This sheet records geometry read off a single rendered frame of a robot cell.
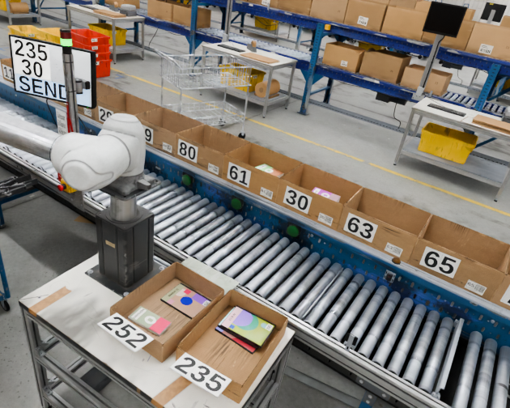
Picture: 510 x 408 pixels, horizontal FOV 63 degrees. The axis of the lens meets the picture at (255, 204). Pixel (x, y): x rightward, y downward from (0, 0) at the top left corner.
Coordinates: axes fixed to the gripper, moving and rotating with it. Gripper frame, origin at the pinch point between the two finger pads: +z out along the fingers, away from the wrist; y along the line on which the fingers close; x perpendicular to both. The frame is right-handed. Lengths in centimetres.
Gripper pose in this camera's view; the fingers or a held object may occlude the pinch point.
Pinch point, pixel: (27, 180)
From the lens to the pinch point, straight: 240.8
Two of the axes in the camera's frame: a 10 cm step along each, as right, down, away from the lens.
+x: -1.4, 8.5, 5.1
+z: 5.5, -3.7, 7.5
